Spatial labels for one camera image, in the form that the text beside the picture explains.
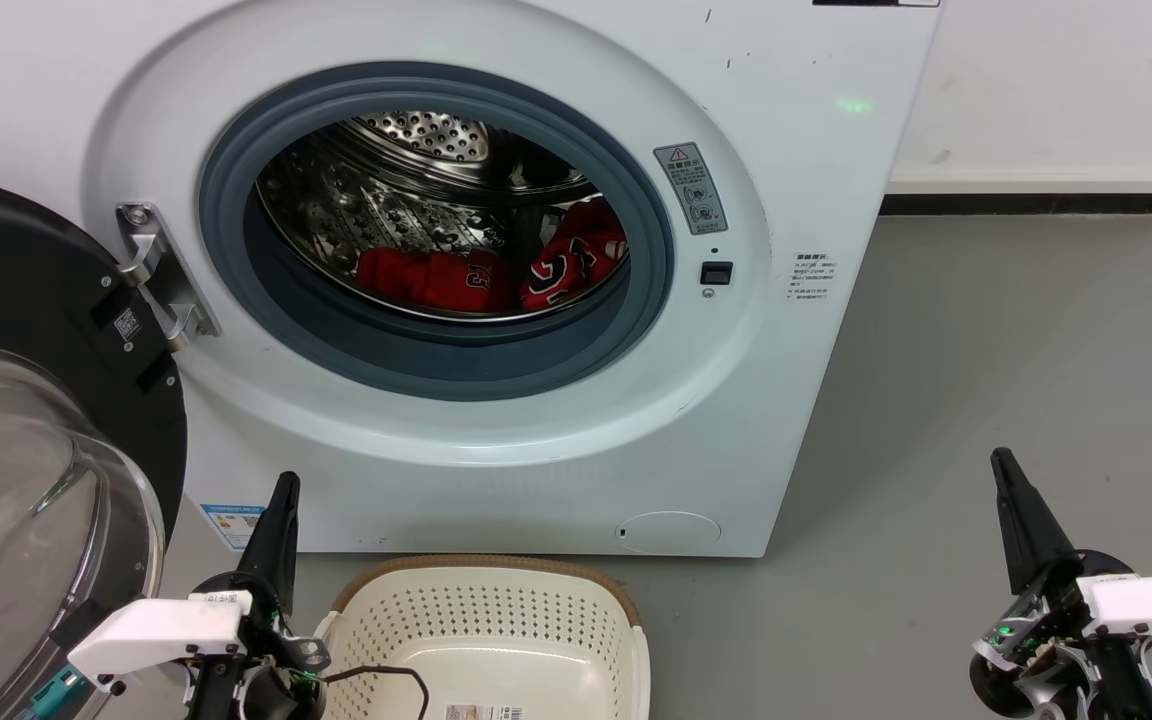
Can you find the white front-load washing machine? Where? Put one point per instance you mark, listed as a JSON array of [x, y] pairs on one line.
[[786, 400]]

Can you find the grey rubber door gasket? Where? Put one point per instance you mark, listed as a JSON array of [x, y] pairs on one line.
[[436, 370]]

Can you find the cream perforated laundry basket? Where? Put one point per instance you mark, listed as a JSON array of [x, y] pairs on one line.
[[496, 620]]

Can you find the black glass washer door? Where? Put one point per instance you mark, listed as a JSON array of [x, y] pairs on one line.
[[26, 290]]

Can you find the black baseboard strip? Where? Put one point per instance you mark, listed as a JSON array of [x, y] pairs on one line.
[[1031, 204]]

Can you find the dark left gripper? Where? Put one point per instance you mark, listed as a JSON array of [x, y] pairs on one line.
[[271, 680]]

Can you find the black door latch socket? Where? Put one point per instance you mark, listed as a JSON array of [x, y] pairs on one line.
[[717, 273]]

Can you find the white printed text label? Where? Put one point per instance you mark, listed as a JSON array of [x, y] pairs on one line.
[[812, 278]]

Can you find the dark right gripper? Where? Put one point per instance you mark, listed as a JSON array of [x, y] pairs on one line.
[[1021, 640]]

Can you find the red jersey garment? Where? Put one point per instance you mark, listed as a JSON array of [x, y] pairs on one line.
[[436, 280]]

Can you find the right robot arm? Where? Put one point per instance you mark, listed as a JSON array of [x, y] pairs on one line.
[[1121, 690]]

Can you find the stainless steel washing machine drum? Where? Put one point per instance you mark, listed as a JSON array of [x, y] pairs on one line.
[[386, 220]]

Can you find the round white filter cover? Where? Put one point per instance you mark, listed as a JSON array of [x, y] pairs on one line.
[[668, 533]]

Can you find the blue energy label sticker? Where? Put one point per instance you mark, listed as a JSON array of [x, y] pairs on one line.
[[233, 527]]

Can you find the silver metal door hinge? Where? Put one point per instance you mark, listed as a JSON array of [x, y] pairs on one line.
[[161, 280]]

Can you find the grey warning sticker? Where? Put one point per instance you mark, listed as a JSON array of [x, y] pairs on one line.
[[691, 190]]

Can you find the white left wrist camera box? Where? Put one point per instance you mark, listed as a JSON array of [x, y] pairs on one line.
[[156, 630]]

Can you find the black QR code sticker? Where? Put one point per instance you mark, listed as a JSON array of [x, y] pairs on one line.
[[876, 3]]

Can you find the small white QR label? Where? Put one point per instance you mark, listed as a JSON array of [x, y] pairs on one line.
[[127, 325]]

